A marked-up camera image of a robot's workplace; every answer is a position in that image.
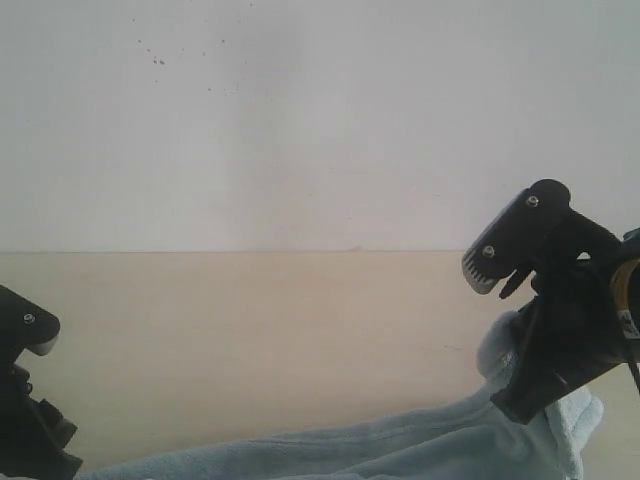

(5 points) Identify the light blue terry towel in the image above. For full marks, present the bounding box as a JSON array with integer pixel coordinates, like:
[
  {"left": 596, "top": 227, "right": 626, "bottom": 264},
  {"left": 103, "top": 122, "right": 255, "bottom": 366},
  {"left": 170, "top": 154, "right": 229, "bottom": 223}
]
[{"left": 83, "top": 312, "right": 604, "bottom": 479}]

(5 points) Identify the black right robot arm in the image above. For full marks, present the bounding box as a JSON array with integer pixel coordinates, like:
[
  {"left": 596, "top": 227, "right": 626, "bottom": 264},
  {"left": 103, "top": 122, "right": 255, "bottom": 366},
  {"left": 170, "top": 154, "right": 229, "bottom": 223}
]
[{"left": 491, "top": 232, "right": 639, "bottom": 424}]

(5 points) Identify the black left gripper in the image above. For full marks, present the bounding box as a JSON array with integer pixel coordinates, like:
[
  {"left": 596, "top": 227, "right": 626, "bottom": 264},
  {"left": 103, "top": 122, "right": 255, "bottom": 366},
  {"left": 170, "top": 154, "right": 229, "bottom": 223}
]
[{"left": 1, "top": 349, "right": 83, "bottom": 480}]

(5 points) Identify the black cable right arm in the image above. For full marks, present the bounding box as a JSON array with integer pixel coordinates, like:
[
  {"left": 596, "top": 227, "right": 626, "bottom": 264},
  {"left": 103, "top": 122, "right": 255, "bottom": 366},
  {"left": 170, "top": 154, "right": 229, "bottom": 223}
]
[{"left": 627, "top": 329, "right": 640, "bottom": 401}]

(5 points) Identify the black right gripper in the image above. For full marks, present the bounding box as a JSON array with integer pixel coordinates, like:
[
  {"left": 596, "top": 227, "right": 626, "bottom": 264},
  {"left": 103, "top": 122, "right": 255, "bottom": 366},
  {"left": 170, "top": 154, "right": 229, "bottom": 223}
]
[{"left": 491, "top": 261, "right": 630, "bottom": 424}]

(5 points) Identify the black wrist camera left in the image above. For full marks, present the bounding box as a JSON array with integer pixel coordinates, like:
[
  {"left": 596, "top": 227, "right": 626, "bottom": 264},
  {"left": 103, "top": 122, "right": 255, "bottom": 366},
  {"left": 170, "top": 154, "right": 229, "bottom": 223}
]
[{"left": 1, "top": 286, "right": 61, "bottom": 362}]

